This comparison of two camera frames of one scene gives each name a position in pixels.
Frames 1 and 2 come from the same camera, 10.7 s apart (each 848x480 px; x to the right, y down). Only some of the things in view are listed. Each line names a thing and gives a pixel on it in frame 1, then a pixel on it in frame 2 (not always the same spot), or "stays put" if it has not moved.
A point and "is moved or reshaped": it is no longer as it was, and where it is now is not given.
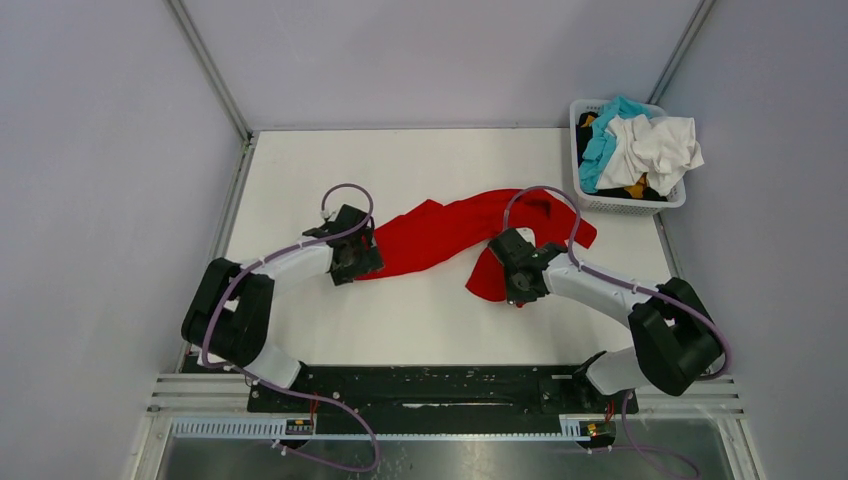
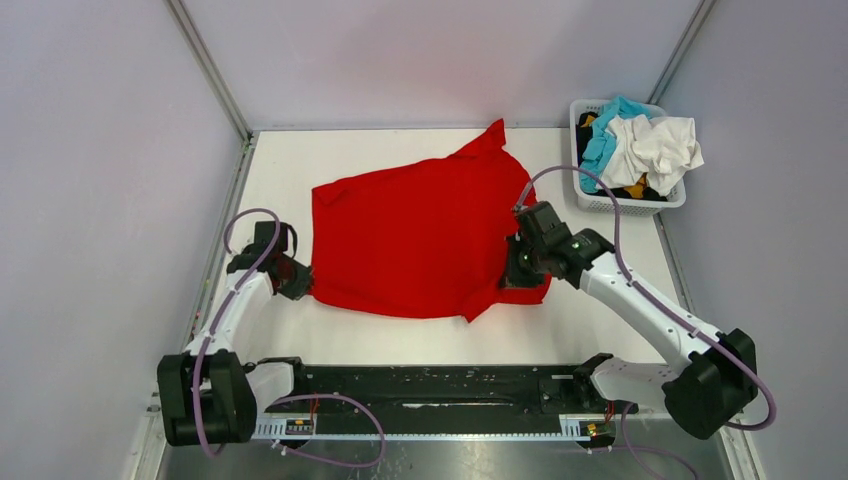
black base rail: x=456 y=398 stays put
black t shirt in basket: x=621 y=193 stays put
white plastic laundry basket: x=616 y=204 stays put
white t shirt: x=663 y=149 stays put
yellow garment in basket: x=637 y=189 stays put
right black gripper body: x=515 y=292 → x=524 y=266
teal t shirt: x=601 y=147 stays put
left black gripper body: x=364 y=260 → x=298 y=277
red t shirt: x=423 y=233 is moved or reshaped
